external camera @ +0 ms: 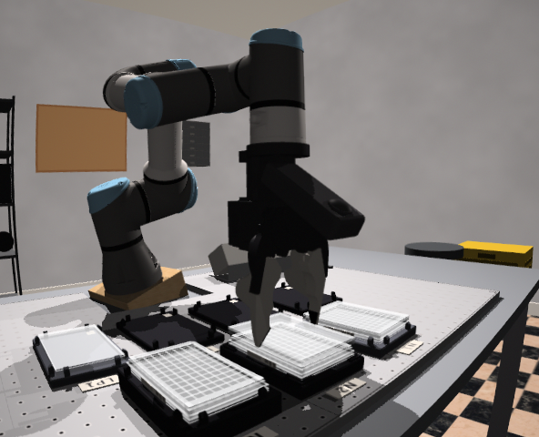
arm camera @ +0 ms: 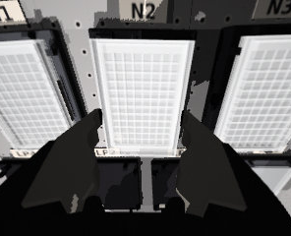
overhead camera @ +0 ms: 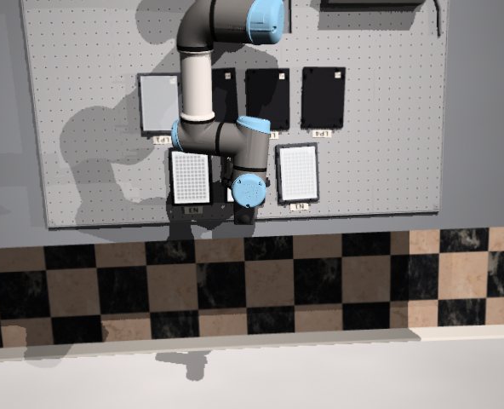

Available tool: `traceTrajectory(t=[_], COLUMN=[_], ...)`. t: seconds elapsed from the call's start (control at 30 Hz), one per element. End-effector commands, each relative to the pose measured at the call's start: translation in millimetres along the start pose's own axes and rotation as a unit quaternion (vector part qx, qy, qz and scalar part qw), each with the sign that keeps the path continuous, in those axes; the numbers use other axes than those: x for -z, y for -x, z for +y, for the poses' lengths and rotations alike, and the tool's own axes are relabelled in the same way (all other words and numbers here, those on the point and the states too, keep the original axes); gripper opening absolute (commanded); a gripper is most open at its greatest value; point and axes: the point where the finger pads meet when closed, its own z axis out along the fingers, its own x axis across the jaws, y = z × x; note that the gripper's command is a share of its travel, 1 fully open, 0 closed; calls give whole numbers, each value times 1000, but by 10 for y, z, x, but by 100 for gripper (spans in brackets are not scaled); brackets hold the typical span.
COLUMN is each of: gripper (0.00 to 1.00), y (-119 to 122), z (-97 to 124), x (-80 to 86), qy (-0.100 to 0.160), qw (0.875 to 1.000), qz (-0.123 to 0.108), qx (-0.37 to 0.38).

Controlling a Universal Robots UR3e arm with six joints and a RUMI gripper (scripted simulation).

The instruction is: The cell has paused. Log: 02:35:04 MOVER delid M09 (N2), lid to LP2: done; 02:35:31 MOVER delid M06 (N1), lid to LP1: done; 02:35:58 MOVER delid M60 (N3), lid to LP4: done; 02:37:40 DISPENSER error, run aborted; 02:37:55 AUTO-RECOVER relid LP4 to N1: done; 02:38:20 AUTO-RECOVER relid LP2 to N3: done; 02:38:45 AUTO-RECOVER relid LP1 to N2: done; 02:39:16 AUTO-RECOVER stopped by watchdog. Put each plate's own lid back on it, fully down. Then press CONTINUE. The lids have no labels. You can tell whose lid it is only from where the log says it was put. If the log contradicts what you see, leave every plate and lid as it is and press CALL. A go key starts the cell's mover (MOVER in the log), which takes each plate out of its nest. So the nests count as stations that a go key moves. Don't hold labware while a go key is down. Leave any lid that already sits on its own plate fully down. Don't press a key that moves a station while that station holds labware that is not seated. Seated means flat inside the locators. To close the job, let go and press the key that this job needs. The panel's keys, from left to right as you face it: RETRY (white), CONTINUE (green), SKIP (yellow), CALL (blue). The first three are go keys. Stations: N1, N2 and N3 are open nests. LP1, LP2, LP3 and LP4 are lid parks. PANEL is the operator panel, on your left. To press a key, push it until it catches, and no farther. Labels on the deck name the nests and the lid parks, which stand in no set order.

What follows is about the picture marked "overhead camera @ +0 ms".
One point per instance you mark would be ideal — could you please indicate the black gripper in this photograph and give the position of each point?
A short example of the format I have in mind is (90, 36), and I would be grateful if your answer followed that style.
(227, 177)

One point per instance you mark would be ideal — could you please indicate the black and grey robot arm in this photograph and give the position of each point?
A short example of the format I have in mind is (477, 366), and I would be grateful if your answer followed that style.
(255, 22)

